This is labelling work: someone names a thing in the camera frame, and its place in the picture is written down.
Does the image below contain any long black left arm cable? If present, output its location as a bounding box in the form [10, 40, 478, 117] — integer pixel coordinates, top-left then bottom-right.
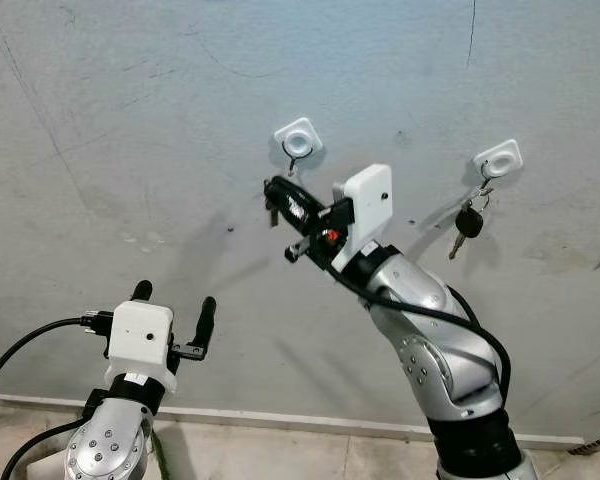
[0, 312, 116, 421]

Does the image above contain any short black left arm cable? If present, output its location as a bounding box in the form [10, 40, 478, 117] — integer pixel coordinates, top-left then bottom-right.
[0, 418, 86, 480]

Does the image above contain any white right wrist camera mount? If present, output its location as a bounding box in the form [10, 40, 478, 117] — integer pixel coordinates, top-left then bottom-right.
[330, 163, 394, 267]

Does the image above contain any black-headed key on ring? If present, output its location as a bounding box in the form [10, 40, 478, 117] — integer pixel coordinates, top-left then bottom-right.
[448, 184, 494, 261]

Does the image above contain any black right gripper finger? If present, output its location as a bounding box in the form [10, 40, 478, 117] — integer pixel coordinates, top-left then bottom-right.
[270, 194, 329, 227]
[263, 176, 313, 203]

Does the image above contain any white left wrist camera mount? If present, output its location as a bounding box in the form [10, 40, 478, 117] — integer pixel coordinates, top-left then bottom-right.
[106, 300, 177, 392]

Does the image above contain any white square wall hook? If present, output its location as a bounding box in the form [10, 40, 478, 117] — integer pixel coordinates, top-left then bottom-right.
[472, 139, 524, 184]
[273, 118, 324, 165]

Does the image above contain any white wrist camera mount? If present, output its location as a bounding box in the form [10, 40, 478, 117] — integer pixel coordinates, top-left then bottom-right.
[106, 300, 177, 392]
[330, 163, 394, 267]

